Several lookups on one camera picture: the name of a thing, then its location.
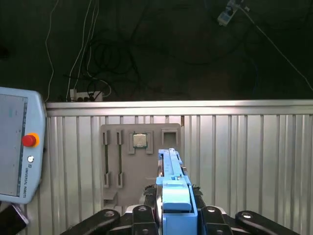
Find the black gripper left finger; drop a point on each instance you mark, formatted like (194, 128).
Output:
(144, 220)

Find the blue white socket adapter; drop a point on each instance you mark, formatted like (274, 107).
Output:
(227, 14)

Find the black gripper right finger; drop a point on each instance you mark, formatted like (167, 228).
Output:
(210, 220)

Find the black flat device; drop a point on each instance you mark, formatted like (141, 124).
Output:
(12, 219)

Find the CPU with silver top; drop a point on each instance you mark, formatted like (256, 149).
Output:
(139, 140)

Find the hard disk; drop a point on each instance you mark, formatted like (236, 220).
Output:
(176, 195)

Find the grey parts rack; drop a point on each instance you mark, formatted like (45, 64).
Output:
(141, 166)

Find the white power strip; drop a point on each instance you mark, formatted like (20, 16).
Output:
(83, 96)

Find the pale blue teach pendant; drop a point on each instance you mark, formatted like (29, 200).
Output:
(14, 147)

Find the green RAM stick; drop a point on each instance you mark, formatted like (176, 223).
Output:
(119, 159)
(106, 159)

